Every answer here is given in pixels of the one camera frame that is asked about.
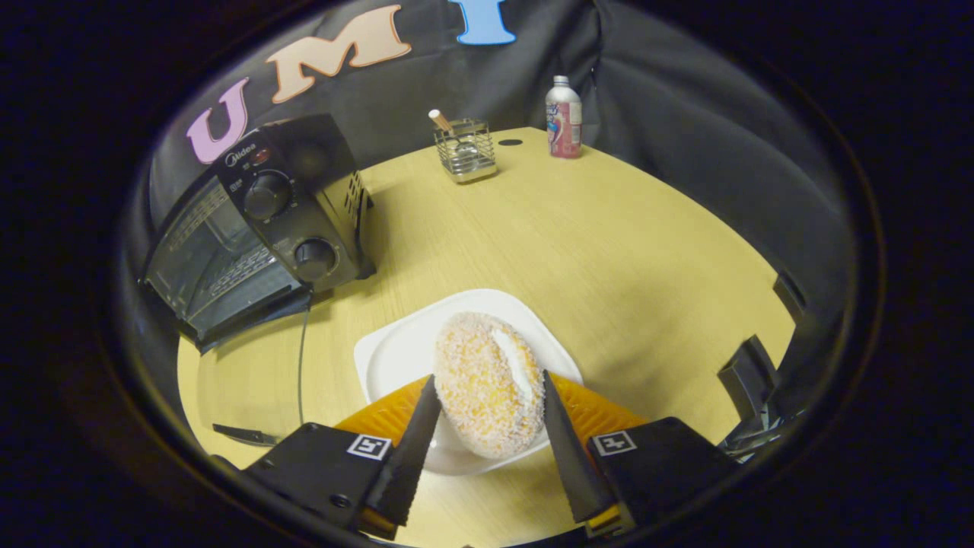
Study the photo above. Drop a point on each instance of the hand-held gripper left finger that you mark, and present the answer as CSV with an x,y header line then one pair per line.
x,y
415,449

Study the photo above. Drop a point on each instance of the sugar-coated cream donut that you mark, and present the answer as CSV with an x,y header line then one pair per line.
x,y
479,380

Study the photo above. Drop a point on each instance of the white and pink bottle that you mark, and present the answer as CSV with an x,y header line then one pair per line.
x,y
564,122

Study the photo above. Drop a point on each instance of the black toaster oven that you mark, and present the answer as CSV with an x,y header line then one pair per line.
x,y
304,205

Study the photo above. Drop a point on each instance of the black table clamp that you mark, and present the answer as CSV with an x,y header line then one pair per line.
x,y
789,295
749,377

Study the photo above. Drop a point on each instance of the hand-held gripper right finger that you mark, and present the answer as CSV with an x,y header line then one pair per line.
x,y
571,449

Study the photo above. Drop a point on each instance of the white square plate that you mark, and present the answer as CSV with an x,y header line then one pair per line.
x,y
396,350

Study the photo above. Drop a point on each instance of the black backdrop cloth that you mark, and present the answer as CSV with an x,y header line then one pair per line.
x,y
670,114

